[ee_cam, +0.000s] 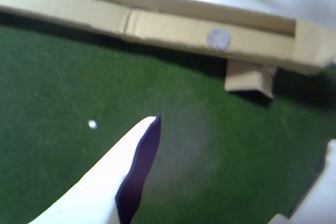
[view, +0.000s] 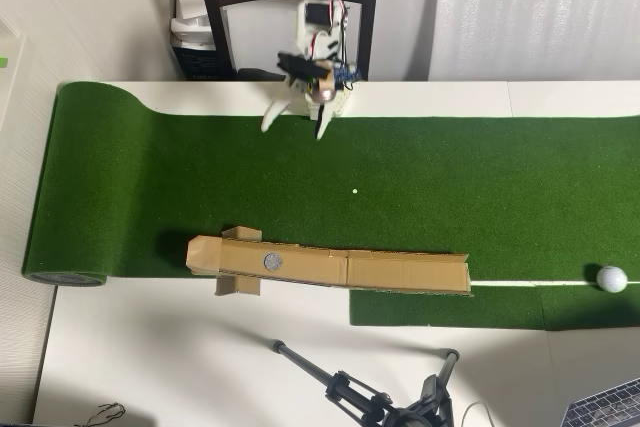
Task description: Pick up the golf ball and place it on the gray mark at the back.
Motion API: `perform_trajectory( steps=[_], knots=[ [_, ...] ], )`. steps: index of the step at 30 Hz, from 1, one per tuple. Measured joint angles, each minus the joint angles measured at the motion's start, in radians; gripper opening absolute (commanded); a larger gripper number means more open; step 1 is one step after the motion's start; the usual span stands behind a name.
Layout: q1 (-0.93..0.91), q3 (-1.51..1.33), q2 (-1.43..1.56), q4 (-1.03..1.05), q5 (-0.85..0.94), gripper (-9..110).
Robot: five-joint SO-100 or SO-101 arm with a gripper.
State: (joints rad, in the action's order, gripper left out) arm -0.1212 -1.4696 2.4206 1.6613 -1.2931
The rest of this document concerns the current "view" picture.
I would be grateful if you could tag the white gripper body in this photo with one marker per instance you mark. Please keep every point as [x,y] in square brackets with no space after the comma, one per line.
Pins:
[299,93]

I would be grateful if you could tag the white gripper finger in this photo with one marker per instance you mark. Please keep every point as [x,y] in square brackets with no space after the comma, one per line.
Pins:
[324,119]
[276,112]

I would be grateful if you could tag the white golf ball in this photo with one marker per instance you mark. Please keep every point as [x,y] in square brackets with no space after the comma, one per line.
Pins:
[612,279]

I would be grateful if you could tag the black flat wrist module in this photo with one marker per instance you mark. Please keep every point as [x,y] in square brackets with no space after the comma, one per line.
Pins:
[300,64]

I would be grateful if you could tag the blue circuit board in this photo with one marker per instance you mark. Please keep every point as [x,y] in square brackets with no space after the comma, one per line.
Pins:
[346,73]

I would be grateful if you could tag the dark blue printed box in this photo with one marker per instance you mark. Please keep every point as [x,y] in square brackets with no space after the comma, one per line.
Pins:
[200,62]

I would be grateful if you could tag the long green putting mat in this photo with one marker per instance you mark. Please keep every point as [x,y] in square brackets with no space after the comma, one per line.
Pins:
[450,172]

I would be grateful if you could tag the brown cardboard ramp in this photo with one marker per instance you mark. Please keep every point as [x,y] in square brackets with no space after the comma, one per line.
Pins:
[400,272]

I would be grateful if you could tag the green turf mat piece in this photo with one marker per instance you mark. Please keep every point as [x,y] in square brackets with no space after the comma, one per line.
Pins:
[440,307]

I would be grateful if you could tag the white pleated curtain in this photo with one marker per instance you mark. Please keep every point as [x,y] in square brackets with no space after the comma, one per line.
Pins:
[535,12]

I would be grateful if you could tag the white tray with green tab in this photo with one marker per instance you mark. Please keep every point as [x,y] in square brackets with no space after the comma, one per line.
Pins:
[12,92]

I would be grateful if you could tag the black tripod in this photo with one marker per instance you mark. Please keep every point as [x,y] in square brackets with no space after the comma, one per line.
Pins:
[345,387]

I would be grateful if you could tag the gray laptop keyboard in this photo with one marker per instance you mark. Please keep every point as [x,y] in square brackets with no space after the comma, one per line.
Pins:
[605,404]

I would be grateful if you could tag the silver round camera lens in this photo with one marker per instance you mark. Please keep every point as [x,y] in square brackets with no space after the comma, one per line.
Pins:
[324,94]

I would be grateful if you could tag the brown cardboard bracket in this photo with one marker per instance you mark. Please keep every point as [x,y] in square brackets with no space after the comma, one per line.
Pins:
[326,81]

